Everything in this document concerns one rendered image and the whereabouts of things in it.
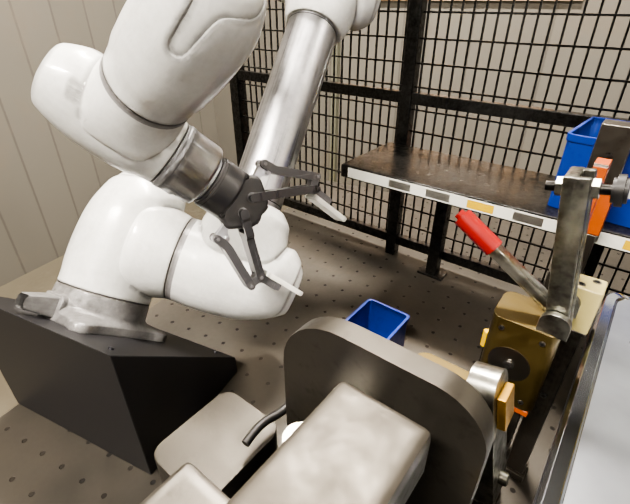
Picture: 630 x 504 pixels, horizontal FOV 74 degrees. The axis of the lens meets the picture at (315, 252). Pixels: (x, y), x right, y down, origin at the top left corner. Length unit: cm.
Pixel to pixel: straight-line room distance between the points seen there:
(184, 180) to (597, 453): 51
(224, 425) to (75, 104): 36
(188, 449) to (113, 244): 47
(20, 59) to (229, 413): 255
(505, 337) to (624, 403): 12
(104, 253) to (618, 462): 70
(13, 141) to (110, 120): 226
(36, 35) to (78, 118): 230
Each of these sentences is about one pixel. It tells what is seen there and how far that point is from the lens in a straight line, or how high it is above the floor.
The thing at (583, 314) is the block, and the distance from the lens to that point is 59.
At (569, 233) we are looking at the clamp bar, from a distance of 46.
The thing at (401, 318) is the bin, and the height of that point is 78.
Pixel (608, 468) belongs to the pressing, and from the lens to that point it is 48.
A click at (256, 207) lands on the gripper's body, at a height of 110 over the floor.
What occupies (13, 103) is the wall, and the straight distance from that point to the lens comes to 275.
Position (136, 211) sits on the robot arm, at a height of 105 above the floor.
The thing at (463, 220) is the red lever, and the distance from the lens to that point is 49.
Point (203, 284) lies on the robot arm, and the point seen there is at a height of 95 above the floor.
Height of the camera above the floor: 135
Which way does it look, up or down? 31 degrees down
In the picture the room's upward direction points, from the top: straight up
